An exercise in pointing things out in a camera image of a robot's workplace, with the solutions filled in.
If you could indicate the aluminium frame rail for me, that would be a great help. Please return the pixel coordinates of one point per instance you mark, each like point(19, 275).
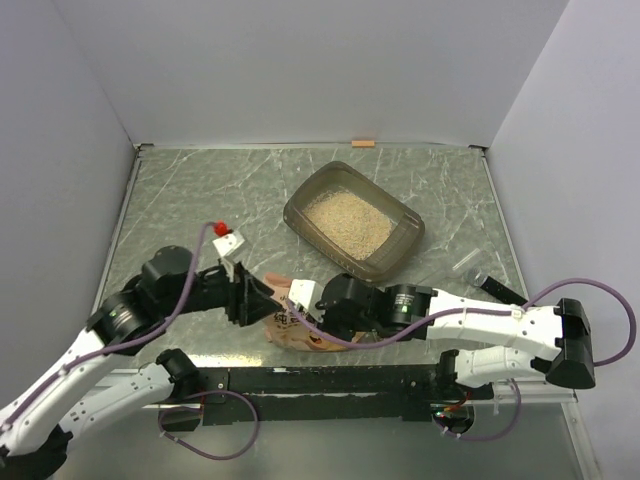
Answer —
point(532, 391)

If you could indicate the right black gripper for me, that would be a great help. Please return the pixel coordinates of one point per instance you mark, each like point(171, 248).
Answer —
point(326, 323)

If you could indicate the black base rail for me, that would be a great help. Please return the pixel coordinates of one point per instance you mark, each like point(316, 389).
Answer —
point(407, 392)

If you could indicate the beige cat litter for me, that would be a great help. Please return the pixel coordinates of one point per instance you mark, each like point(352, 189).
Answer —
point(351, 223)

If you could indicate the translucent plastic scoop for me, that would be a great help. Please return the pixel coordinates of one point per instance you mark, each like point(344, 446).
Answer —
point(470, 267)

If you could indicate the orange cat litter bag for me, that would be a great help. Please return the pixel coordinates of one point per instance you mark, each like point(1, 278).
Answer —
point(283, 329)

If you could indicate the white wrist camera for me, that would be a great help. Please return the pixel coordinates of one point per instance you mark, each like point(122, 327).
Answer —
point(228, 244)
point(305, 295)

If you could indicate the black cylindrical tool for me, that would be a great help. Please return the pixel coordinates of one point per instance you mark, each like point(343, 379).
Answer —
point(501, 292)

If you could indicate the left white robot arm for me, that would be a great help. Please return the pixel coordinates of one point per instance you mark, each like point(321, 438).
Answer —
point(38, 427)

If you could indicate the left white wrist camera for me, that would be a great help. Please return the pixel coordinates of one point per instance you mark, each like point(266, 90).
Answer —
point(228, 244)

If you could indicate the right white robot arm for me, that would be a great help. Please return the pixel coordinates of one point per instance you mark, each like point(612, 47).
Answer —
point(552, 342)

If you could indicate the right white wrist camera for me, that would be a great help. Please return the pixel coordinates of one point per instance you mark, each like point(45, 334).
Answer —
point(305, 295)

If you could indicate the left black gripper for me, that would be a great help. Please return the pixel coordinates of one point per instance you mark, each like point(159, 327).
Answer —
point(249, 298)

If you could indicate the orange tape piece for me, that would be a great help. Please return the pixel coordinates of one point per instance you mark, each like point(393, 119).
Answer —
point(363, 144)

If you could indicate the grey translucent litter box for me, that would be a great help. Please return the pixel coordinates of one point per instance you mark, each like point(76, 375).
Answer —
point(407, 232)

